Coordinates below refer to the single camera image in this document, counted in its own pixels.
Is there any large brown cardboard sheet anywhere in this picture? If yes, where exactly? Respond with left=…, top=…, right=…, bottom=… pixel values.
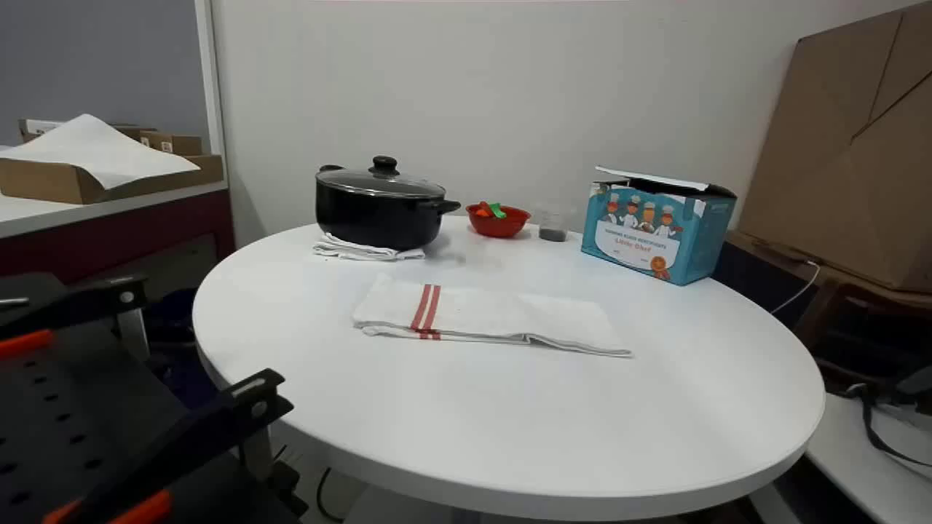
left=729, top=0, right=932, bottom=298

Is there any white towel with red stripes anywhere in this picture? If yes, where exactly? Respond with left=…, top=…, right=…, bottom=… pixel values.
left=349, top=274, right=636, bottom=362

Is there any white cloth under pot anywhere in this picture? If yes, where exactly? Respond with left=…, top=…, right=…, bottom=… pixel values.
left=311, top=229, right=428, bottom=264

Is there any dark low furniture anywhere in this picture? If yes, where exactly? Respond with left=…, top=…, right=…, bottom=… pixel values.
left=710, top=239, right=932, bottom=394

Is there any blue printed cardboard box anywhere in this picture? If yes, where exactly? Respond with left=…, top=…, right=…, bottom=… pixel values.
left=579, top=162, right=741, bottom=289

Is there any glass pot lid, black knob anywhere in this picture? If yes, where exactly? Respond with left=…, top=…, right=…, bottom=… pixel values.
left=314, top=153, right=450, bottom=202

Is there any flat brown cardboard box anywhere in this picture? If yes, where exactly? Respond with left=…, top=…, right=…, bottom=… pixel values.
left=0, top=126, right=227, bottom=207

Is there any black cooking pot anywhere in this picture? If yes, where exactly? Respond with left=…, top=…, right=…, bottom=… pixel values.
left=311, top=162, right=464, bottom=252

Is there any red bowl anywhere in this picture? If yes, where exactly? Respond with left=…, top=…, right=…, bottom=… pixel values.
left=466, top=202, right=533, bottom=241

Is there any black workbench with orange clamps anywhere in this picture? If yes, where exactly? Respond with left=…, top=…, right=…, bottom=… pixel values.
left=0, top=271, right=301, bottom=524

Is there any black cable on side desk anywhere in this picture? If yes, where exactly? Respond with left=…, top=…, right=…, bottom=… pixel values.
left=850, top=382, right=932, bottom=481

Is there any dark red counter cabinet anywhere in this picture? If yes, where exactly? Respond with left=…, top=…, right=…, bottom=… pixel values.
left=0, top=177, right=238, bottom=284

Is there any thin white cable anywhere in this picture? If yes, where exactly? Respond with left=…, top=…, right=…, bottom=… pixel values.
left=769, top=258, right=824, bottom=317

